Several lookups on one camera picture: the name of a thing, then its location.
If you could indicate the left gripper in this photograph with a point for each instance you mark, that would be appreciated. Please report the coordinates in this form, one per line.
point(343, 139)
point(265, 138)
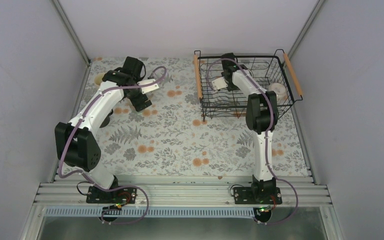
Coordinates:
point(136, 102)

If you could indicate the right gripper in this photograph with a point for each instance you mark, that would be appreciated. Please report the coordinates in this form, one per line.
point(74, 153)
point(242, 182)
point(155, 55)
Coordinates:
point(232, 88)

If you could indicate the dark grey mug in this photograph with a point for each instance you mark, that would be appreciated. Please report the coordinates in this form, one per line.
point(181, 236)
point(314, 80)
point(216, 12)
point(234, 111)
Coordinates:
point(107, 119)

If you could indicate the floral pastel mug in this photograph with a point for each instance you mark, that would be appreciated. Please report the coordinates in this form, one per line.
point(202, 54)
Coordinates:
point(141, 105)

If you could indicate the cream ribbed mug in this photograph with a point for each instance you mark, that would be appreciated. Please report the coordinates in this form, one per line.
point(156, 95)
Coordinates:
point(98, 79)

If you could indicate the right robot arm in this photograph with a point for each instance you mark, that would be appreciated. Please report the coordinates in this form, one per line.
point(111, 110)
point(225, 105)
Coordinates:
point(261, 117)

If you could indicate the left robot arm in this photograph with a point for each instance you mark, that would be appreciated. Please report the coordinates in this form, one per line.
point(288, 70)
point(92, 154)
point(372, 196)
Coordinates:
point(77, 149)

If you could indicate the floral tablecloth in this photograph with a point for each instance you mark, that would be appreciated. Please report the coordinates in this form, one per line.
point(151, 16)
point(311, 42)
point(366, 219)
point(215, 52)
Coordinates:
point(173, 137)

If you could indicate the white mug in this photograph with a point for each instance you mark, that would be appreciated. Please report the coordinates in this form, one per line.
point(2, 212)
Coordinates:
point(281, 92)

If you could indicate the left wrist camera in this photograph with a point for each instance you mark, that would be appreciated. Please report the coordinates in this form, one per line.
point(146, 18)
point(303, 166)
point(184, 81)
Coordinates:
point(148, 85)

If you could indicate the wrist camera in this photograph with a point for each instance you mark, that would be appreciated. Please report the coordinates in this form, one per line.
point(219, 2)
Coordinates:
point(148, 85)
point(219, 83)

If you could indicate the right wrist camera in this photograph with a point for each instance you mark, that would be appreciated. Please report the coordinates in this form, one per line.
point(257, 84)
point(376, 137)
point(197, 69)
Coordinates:
point(219, 83)

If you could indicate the left wooden rack handle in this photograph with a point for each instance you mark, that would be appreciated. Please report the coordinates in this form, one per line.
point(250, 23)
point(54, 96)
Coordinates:
point(196, 64)

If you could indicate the wooden rack handle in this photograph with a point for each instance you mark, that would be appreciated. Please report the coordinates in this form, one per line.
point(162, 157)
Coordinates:
point(293, 74)
point(196, 64)

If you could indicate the black wire dish rack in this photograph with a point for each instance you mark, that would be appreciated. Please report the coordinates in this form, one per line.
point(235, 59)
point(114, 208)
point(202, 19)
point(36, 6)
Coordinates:
point(264, 68)

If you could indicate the right wooden rack handle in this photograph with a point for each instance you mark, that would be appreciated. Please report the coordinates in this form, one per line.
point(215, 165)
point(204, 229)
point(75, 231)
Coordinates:
point(293, 74)

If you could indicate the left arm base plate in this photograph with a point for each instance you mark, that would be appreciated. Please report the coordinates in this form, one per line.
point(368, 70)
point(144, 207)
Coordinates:
point(122, 196)

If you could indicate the aluminium rail frame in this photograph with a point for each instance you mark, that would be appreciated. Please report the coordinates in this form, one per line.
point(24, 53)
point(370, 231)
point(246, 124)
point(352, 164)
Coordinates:
point(183, 191)

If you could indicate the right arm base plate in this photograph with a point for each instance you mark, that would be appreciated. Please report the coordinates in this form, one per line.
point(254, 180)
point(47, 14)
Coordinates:
point(248, 195)

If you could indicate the slotted cable duct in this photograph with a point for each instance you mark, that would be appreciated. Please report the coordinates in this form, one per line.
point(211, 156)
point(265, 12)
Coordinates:
point(151, 212)

